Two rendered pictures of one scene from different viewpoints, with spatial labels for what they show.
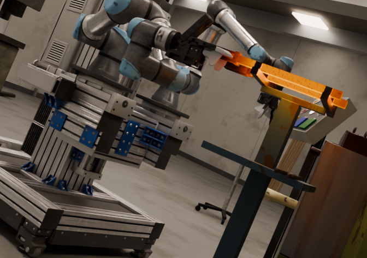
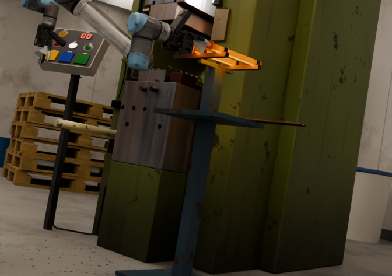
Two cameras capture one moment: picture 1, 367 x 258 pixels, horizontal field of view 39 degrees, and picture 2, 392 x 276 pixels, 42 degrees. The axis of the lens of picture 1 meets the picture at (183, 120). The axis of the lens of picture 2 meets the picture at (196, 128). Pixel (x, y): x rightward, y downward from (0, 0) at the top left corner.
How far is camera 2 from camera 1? 1.88 m
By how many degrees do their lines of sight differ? 64
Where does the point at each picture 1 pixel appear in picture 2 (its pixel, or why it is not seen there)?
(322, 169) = (176, 103)
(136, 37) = (148, 33)
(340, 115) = (104, 48)
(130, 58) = (147, 52)
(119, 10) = not seen: outside the picture
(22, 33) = not seen: outside the picture
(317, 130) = (95, 64)
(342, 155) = (184, 90)
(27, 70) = not seen: outside the picture
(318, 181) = not seen: hidden behind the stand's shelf
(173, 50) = (172, 42)
